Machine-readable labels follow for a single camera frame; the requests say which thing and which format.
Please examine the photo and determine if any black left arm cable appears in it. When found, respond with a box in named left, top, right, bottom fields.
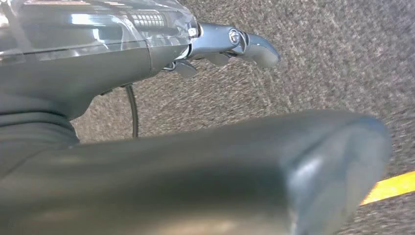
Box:
left=124, top=83, right=140, bottom=140

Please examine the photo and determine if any yellow floor tape square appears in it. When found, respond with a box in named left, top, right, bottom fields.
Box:
left=360, top=171, right=415, bottom=207

